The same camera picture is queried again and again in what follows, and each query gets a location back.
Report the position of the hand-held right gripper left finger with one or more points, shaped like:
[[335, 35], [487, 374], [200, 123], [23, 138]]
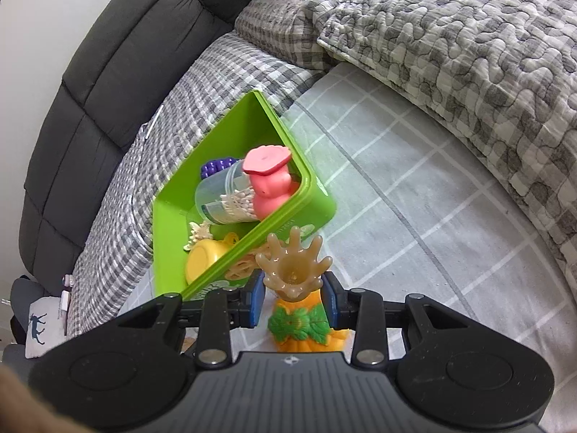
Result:
[[258, 300]]

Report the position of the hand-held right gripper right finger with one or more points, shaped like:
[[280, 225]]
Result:
[[328, 300]]

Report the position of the orange toy pumpkin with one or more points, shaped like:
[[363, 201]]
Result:
[[302, 324]]

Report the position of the tan hand-shaped toy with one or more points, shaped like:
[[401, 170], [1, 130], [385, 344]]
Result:
[[293, 270]]

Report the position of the yellow toy bowl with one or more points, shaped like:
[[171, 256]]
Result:
[[203, 257]]

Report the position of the beige starfish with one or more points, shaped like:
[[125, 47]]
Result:
[[200, 232]]

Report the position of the green plastic box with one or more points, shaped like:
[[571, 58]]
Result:
[[311, 194]]

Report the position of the pink rubber toy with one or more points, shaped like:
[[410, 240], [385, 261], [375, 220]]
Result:
[[270, 189]]

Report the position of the clear cotton swab jar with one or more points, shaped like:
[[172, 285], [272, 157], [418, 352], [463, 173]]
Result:
[[221, 194]]

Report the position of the purple toy grapes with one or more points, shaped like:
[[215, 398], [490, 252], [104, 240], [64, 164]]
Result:
[[214, 168]]

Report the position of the grey grid bedsheet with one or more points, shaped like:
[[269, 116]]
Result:
[[405, 216]]

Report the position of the pink and white small object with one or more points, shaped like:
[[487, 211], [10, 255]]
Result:
[[66, 282]]

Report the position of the thin white stick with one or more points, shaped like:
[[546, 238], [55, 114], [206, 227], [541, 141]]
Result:
[[157, 115]]

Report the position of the grey gingham sofa cover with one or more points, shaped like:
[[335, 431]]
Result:
[[189, 99], [279, 22]]

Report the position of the white cloth with animal print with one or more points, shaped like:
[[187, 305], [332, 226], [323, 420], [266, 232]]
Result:
[[45, 324]]

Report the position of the dark grey sofa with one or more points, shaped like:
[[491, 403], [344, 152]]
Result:
[[112, 54]]

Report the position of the grey pebble pattern quilt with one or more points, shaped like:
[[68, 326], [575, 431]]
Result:
[[450, 31]]

